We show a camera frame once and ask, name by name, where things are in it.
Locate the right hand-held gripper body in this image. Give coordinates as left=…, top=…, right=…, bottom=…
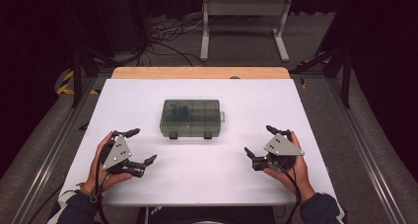
left=251, top=128, right=306, bottom=173

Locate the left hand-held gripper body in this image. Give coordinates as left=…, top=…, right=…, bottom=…
left=100, top=131, right=146, bottom=179

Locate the small blue plastic case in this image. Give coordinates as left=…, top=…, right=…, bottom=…
left=171, top=106, right=190, bottom=121

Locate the grey translucent storage box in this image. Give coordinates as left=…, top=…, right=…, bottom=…
left=159, top=99, right=227, bottom=140

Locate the person's right hand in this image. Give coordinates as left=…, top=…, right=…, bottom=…
left=263, top=130, right=316, bottom=203

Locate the person's left hand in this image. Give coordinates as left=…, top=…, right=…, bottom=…
left=82, top=131, right=134, bottom=196

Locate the yellow black floor tape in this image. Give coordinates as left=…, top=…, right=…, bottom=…
left=297, top=57, right=331, bottom=90
left=56, top=69, right=101, bottom=96

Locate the black metal stand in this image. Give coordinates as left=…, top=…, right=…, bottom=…
left=70, top=45, right=116, bottom=109
left=289, top=45, right=355, bottom=110

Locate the person's dark lap clothing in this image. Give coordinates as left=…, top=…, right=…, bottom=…
left=136, top=205, right=277, bottom=224

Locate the wooden table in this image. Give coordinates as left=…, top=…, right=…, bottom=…
left=110, top=66, right=292, bottom=80

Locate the white metal stand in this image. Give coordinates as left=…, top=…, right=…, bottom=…
left=199, top=0, right=294, bottom=63

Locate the left hand-held gripper cable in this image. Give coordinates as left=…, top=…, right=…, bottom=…
left=93, top=141, right=114, bottom=224

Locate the hand-held gripper cable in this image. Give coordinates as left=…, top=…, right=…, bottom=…
left=277, top=164, right=303, bottom=224
left=93, top=141, right=114, bottom=224

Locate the right hand-held gripper cable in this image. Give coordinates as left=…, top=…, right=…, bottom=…
left=277, top=164, right=303, bottom=224

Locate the aluminium floor rail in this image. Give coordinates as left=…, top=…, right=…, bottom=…
left=323, top=75, right=409, bottom=224
left=11, top=75, right=100, bottom=224

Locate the bundle of floor cables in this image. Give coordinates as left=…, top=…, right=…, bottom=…
left=136, top=15, right=208, bottom=68

